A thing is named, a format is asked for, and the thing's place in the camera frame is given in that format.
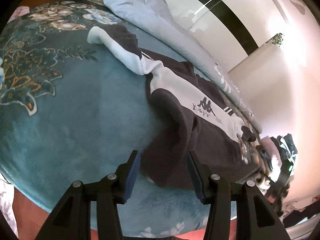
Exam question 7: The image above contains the pink floral pillow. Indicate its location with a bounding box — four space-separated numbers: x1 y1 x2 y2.
0 174 18 235

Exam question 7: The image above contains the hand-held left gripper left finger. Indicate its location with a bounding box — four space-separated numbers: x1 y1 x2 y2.
34 150 142 240

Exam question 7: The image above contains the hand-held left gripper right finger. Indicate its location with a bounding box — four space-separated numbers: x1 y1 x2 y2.
186 151 292 240

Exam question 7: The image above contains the pile of clothes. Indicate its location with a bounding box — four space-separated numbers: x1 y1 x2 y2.
259 133 299 180

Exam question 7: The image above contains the pink striped knitted cloth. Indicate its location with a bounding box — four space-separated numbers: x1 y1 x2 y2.
9 6 31 22

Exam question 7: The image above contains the dark grey and white sweatshirt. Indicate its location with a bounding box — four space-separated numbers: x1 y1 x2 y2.
87 25 258 188

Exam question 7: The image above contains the white wardrobe with black stripe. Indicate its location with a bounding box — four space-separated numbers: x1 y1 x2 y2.
140 0 320 74

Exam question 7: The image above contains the light blue daisy quilt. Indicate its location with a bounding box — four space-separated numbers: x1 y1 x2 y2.
85 0 263 133

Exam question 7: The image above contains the teal floral blanket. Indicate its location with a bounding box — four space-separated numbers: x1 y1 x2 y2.
0 0 272 238

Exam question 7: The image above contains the green plant wall decoration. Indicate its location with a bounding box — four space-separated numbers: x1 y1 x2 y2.
271 32 285 47

